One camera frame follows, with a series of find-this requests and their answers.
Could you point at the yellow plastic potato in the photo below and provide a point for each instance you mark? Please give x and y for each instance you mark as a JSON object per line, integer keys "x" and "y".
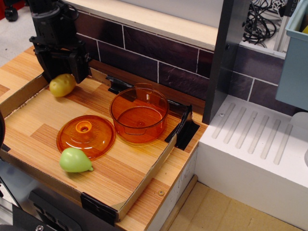
{"x": 62, "y": 85}

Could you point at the orange transparent pot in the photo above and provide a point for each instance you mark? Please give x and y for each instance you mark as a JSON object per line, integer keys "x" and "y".
{"x": 139, "y": 113}

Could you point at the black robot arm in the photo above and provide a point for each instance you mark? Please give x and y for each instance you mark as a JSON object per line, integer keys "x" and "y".
{"x": 50, "y": 4}

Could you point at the light blue plastic bin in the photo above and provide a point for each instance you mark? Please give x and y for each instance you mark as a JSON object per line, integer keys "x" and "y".
{"x": 293, "y": 85}

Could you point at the green plastic pear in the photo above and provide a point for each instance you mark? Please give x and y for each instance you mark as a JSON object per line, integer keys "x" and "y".
{"x": 74, "y": 160}

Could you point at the white drainboard sink unit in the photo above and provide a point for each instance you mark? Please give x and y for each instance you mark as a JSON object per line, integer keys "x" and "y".
{"x": 259, "y": 157}

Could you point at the dark grey shelf post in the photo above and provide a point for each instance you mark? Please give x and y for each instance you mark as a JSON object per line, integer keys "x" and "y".
{"x": 230, "y": 34}

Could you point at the orange transparent pot lid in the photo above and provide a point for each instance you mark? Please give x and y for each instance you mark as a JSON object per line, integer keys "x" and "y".
{"x": 94, "y": 135}

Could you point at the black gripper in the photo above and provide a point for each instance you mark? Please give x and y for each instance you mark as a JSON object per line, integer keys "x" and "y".
{"x": 56, "y": 42}

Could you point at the cardboard fence with black tape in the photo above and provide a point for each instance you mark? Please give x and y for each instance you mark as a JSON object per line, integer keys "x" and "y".
{"x": 128, "y": 183}

